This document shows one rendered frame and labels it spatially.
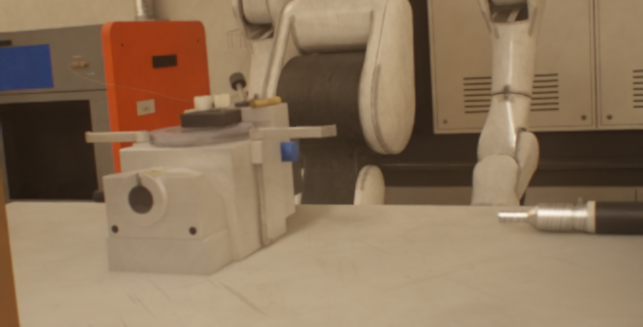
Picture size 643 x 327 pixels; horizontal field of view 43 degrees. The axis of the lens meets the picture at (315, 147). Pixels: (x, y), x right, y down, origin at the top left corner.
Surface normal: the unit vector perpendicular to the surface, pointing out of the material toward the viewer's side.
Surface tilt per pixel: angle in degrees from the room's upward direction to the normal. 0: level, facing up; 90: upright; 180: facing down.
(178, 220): 90
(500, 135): 67
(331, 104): 85
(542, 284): 0
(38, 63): 90
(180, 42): 90
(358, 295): 0
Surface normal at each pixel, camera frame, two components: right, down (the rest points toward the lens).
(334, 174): -0.46, -0.21
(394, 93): 0.82, -0.03
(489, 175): -0.44, -0.55
